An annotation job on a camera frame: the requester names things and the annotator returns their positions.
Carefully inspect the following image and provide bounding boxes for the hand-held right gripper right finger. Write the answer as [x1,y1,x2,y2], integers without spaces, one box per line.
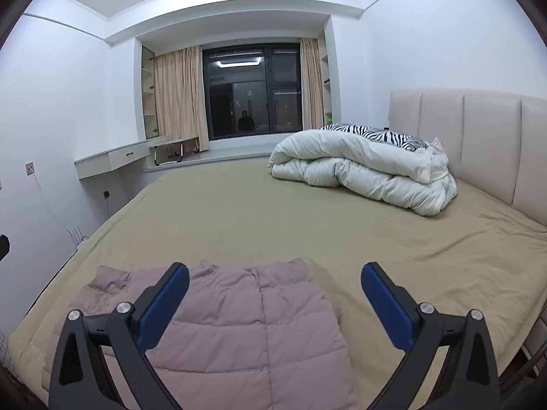
[360,262,501,410]

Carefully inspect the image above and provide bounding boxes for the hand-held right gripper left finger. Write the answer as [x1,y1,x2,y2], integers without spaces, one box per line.
[48,262,191,410]

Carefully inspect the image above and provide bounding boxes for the pink down jacket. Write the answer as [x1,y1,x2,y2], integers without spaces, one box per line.
[42,257,360,410]

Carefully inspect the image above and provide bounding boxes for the white router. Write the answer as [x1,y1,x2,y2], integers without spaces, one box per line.
[66,225,90,248]

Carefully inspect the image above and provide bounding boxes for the bed with olive sheet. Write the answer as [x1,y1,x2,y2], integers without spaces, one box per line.
[9,158,547,410]

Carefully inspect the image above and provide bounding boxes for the white folded duvet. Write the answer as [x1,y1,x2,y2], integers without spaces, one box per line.
[268,130,458,217]

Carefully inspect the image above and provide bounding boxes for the white floating desk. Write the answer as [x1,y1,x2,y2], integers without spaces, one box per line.
[74,136,168,180]

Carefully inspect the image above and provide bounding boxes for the small folding table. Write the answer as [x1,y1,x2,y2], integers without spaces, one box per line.
[149,136,200,166]

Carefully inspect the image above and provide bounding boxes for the zebra striped pillow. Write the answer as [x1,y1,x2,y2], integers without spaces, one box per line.
[320,123,428,153]

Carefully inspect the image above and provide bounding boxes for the beige padded headboard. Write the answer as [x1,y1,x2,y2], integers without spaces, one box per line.
[388,89,547,233]

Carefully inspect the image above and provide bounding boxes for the beige curtain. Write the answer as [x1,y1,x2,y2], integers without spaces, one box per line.
[153,47,210,153]
[299,38,324,131]

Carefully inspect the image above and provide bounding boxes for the dark window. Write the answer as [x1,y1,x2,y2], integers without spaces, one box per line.
[202,43,303,141]

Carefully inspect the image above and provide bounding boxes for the white wall shelf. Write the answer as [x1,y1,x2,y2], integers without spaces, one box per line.
[141,45,161,139]
[318,36,334,124]

